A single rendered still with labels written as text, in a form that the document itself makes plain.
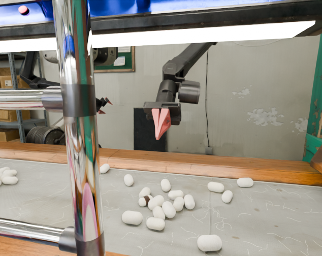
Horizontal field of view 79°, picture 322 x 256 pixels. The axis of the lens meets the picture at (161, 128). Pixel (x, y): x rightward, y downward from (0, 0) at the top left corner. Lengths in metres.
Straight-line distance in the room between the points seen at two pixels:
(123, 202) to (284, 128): 2.29
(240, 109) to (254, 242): 2.12
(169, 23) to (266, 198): 0.39
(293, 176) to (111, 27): 0.53
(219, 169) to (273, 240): 0.23
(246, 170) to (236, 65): 1.93
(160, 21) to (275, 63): 2.26
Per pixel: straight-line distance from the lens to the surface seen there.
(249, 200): 0.47
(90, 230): 0.18
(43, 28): 0.34
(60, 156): 0.71
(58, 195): 0.50
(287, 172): 0.60
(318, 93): 0.69
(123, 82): 2.61
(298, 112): 2.58
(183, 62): 0.67
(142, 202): 0.41
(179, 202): 0.39
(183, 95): 0.58
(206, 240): 0.32
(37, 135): 1.04
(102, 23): 0.29
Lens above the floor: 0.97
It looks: 11 degrees down
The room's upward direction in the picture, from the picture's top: straight up
